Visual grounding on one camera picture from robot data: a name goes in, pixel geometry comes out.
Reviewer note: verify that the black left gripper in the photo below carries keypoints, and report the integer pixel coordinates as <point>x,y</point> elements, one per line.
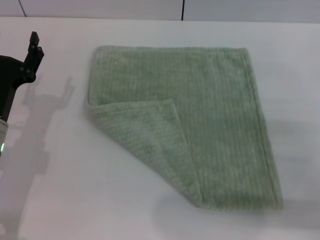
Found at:
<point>10,80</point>

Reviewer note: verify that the pale green ribbed towel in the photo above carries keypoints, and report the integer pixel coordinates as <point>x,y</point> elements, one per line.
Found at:
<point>200,112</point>

